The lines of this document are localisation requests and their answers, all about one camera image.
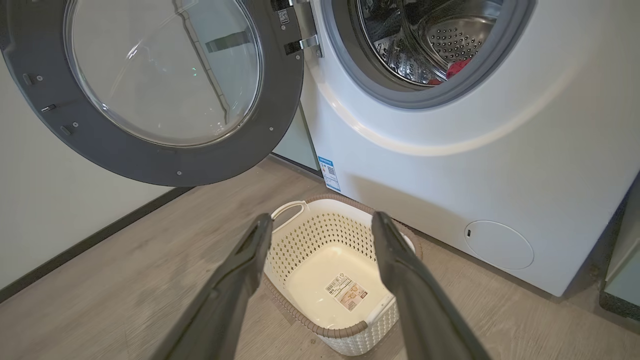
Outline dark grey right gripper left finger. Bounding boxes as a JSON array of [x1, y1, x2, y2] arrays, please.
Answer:
[[150, 213, 275, 360]]

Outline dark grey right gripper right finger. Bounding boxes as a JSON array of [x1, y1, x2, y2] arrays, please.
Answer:
[[370, 210, 494, 360]]

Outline dark round washing machine door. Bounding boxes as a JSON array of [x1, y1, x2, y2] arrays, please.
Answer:
[[0, 0, 306, 188]]

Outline red garment with white stripes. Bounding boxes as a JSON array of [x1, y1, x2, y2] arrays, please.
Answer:
[[427, 57, 473, 86]]

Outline paper basket label sticker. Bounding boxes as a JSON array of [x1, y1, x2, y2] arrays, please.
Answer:
[[325, 272, 370, 312]]

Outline white perforated laundry basket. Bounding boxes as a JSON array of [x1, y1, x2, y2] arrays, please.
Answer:
[[262, 194, 423, 357]]

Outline white washing machine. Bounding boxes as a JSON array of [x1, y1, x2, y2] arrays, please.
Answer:
[[285, 0, 640, 298]]

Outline blue energy label sticker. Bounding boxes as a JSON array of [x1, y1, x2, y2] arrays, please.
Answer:
[[317, 155, 342, 193]]

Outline pale green cabinet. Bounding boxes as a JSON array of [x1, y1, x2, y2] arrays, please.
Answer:
[[599, 172, 640, 322], [271, 102, 323, 177]]

